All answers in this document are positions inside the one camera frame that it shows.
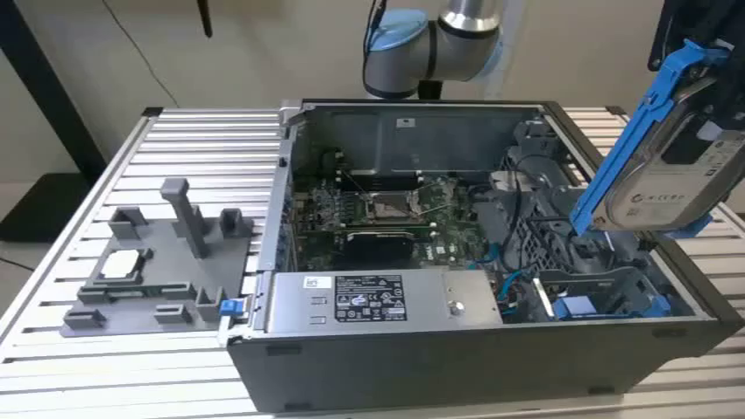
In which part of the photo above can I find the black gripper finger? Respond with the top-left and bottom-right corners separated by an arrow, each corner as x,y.
661,111 -> 724,166

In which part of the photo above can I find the hard disk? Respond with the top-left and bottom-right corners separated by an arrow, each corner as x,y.
568,38 -> 745,240

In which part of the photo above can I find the grey metal disk bay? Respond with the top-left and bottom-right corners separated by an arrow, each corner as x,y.
488,143 -> 659,315

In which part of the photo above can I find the metal socket cover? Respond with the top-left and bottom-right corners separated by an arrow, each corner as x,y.
416,177 -> 463,216

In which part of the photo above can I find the green motherboard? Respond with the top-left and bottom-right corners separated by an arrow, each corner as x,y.
288,172 -> 501,271

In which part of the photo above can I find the CPU socket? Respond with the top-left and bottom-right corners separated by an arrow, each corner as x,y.
364,191 -> 420,222

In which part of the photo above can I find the black RAM slots row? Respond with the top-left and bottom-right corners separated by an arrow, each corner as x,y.
336,169 -> 424,191

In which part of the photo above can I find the thin metal locking lever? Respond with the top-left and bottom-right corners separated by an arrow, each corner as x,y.
341,168 -> 373,198

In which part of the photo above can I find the black graphics card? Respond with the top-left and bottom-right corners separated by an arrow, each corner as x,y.
340,230 -> 419,270

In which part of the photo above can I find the black open PC case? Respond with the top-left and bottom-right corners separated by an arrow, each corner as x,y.
217,98 -> 745,414

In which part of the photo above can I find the silver power supply unit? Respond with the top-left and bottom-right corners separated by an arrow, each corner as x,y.
264,269 -> 505,333

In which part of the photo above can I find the black hanging antenna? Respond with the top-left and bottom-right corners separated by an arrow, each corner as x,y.
196,0 -> 215,39

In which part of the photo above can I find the grey parts rack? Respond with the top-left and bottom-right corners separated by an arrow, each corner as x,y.
60,176 -> 257,340

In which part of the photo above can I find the green RAM stick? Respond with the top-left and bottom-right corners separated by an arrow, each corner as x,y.
87,283 -> 183,298

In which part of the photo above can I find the silver CPU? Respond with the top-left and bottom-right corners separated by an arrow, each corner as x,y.
103,251 -> 144,278

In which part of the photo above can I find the black box on floor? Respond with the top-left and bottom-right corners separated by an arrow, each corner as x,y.
0,173 -> 92,244

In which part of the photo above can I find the black power wire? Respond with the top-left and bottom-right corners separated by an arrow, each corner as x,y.
501,169 -> 529,271

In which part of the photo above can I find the blue data wire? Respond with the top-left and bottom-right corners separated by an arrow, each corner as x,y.
473,255 -> 529,305

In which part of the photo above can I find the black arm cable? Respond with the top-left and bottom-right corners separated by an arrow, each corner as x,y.
364,0 -> 391,50

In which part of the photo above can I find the thin black wall wire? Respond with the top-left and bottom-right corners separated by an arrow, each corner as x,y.
96,0 -> 180,108

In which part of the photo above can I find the black slanted post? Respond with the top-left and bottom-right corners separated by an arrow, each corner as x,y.
0,0 -> 110,175

